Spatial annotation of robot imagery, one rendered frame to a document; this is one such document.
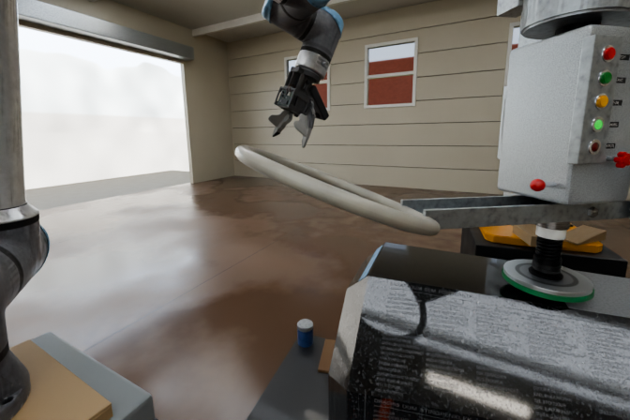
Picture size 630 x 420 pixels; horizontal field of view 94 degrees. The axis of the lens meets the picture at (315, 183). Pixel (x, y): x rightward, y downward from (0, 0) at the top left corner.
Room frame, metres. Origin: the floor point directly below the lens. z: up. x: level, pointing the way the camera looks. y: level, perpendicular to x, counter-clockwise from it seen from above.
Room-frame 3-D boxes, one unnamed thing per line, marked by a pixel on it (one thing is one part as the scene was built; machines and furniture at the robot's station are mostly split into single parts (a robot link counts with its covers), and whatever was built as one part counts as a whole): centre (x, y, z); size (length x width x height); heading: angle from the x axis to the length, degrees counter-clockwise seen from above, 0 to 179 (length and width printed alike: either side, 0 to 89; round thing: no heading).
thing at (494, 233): (1.60, -1.21, 0.76); 0.49 x 0.49 x 0.05; 69
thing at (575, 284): (0.83, -0.69, 0.88); 0.21 x 0.21 x 0.01
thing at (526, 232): (1.38, -1.07, 0.81); 0.20 x 0.10 x 0.05; 167
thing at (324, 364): (1.53, -0.08, 0.02); 0.25 x 0.10 x 0.01; 168
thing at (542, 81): (0.84, -0.77, 1.33); 0.36 x 0.22 x 0.45; 102
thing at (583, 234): (1.38, -1.30, 0.80); 0.20 x 0.10 x 0.05; 108
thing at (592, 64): (0.70, -0.65, 1.38); 0.08 x 0.03 x 0.28; 102
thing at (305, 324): (1.65, 0.07, 0.08); 0.10 x 0.10 x 0.13
